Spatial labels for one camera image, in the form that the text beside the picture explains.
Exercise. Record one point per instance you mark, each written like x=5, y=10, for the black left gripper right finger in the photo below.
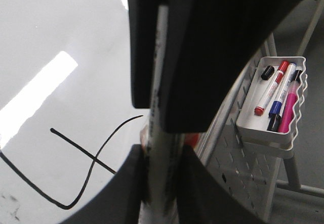
x=208, y=44

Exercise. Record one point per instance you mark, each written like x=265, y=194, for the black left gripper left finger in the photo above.
x=142, y=23

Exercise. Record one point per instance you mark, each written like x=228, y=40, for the white black-tip whiteboard marker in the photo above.
x=162, y=149

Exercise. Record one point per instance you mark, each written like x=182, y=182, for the red capped whiteboard marker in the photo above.
x=271, y=88

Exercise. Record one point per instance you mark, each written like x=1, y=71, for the blue capped whiteboard marker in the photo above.
x=282, y=91

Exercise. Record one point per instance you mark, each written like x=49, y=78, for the white whiteboard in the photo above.
x=67, y=121

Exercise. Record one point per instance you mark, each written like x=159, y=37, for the loose black marker cap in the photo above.
x=267, y=73

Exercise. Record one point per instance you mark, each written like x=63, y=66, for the white wavy-edged marker tray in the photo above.
x=253, y=128

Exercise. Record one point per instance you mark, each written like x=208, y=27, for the red magnet taped to marker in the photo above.
x=190, y=139

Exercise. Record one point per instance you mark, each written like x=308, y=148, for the pink highlighter marker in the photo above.
x=291, y=99

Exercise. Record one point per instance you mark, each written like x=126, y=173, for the white perforated pegboard panel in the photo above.
x=246, y=176

